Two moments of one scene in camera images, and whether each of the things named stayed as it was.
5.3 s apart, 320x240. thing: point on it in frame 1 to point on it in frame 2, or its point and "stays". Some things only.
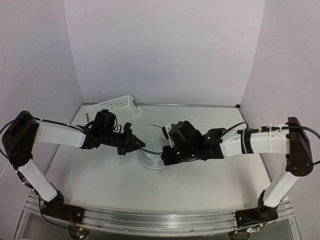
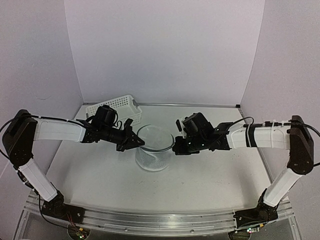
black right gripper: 168,158 to 179,148
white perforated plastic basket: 126,109 stays
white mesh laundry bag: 153,137 stays
